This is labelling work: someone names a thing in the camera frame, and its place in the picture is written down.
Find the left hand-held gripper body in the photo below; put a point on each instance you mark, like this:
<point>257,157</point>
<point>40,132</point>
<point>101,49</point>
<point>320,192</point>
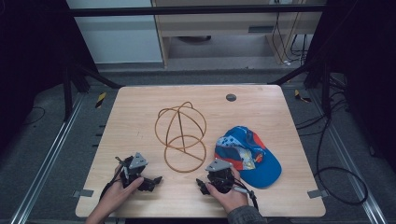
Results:
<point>134,169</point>

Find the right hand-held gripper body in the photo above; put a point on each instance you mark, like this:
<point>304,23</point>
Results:
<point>220,177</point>

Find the blue and red cap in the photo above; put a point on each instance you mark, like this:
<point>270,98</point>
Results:
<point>249,155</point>

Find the person's right hand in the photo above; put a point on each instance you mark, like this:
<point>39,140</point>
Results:
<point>230,197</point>

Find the person's left hand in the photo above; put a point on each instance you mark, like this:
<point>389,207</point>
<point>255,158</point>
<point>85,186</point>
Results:
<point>120,194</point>

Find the yellow black striped tape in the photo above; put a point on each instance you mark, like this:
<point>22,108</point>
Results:
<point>301,97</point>
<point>100,99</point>

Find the black metal stand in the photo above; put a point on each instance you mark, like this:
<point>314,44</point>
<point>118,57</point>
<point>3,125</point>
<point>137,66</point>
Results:
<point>67,93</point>
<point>325,90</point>

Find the white cabinet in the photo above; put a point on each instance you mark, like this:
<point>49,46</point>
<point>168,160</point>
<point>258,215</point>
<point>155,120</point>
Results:
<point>118,37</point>

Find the light wooden desk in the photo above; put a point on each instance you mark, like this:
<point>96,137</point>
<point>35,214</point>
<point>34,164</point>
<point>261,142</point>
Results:
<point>218,26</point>

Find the grey table bracket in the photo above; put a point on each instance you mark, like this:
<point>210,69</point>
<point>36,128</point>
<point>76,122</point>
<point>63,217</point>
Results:
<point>317,193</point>
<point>83,193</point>

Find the aluminium floor rail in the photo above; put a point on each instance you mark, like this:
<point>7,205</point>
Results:
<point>46,158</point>
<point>345,158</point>

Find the black horizontal frame bar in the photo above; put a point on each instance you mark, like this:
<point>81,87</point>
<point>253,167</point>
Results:
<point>186,11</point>

